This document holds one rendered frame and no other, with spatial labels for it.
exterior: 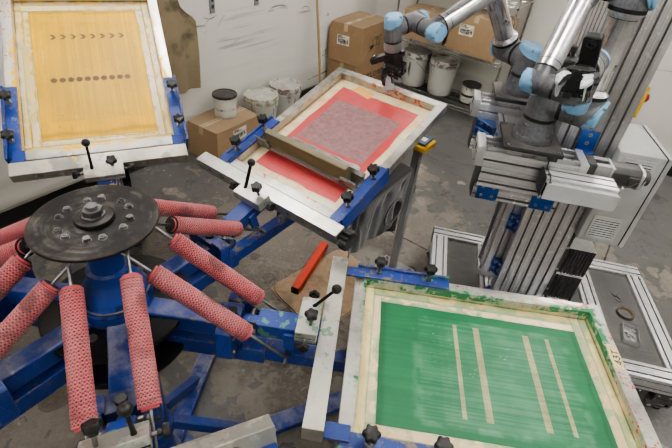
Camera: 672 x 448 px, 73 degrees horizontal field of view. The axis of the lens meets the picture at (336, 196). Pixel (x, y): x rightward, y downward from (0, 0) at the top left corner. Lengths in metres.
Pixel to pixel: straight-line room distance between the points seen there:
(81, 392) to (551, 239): 2.05
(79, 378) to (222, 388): 1.36
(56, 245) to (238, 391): 1.41
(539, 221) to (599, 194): 0.49
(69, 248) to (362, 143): 1.17
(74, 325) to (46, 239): 0.22
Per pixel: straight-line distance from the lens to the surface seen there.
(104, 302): 1.36
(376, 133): 1.96
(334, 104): 2.13
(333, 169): 1.70
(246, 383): 2.43
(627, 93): 2.14
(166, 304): 1.41
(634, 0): 1.78
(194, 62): 3.86
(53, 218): 1.30
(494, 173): 2.01
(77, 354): 1.15
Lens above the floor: 2.05
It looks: 35 degrees down
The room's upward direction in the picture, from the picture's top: 6 degrees clockwise
